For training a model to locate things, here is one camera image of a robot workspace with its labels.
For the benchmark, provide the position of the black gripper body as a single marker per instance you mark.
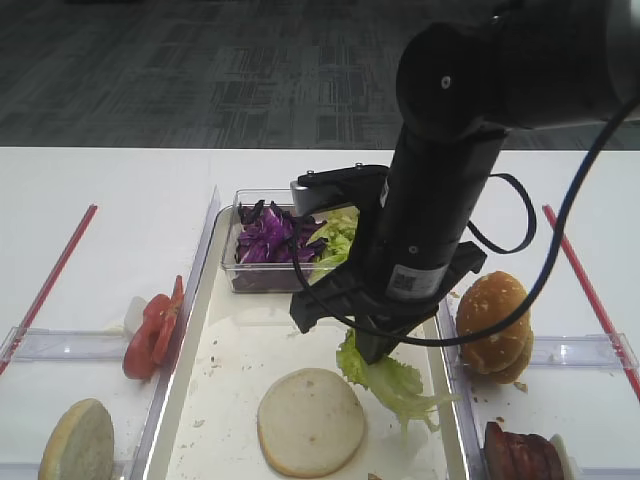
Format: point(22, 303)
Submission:
point(407, 253)

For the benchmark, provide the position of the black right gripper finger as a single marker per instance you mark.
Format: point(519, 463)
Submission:
point(373, 348)

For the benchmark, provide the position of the green lettuce leaf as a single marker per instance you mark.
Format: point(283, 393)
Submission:
point(397, 386)

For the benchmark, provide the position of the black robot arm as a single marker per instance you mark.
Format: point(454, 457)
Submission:
point(460, 91)

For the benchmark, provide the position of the green lettuce pile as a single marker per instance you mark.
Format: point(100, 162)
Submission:
point(337, 235)

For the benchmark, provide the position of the brown meat patties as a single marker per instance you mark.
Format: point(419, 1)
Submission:
point(512, 456)

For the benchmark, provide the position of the rear tomato slice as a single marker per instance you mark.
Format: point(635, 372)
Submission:
point(167, 310)

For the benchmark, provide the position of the tomato slice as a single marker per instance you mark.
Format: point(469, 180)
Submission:
point(138, 363)
point(167, 310)

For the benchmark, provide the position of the white slice beside meat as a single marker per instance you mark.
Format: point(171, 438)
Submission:
point(559, 446)

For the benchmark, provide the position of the front tomato slice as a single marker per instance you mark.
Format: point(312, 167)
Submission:
point(138, 363)

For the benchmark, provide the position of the right clear acrylic divider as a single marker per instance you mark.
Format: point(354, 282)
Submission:
point(462, 427)

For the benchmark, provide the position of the clear acrylic divider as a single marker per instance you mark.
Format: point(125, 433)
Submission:
point(462, 427)
point(138, 467)

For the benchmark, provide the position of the bottom bun slice on tray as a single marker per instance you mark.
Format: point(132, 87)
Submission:
point(310, 423)

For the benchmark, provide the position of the sesame bun top front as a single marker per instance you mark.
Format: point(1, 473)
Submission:
point(488, 301)

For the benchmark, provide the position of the sesame bun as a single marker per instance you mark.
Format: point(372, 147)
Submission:
point(488, 301)
point(513, 372)

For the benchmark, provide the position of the purple cabbage leaves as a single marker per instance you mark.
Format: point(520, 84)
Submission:
point(265, 246)

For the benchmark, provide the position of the white serving tray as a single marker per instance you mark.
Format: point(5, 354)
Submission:
point(234, 348)

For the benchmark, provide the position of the clear plastic salad container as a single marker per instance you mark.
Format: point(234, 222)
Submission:
point(282, 198)

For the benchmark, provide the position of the sesame bun behind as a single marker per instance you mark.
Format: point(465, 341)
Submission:
point(513, 372)

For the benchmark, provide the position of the right red tape strip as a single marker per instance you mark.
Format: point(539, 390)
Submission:
point(601, 314)

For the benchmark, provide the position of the red tape strip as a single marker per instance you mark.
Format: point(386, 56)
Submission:
point(55, 280)
point(601, 314)

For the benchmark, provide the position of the right cross acrylic divider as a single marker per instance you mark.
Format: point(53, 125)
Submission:
point(607, 352)

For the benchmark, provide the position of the cross acrylic divider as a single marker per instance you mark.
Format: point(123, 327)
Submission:
point(36, 344)
point(607, 352)

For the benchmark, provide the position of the white onion piece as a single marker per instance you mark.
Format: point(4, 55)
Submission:
point(133, 318)

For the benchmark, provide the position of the left clear acrylic divider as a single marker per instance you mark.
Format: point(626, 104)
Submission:
point(138, 467)

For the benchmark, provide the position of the upright bun slice left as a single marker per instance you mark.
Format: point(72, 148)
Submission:
point(81, 446)

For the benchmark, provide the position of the left red tape strip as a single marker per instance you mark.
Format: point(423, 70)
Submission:
point(55, 280)

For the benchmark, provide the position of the left cross acrylic divider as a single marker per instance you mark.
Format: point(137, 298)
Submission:
point(36, 344)

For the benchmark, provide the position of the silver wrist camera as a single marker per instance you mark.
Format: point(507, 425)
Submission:
point(356, 186)

